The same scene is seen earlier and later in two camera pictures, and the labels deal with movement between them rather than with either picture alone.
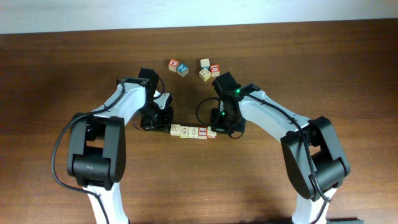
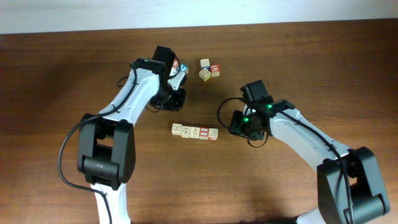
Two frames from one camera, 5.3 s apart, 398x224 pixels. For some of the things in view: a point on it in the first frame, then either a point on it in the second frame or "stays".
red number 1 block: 203,132 stays
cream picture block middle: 204,74 stays
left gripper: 163,126 → 178,104
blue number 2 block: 182,70 stays
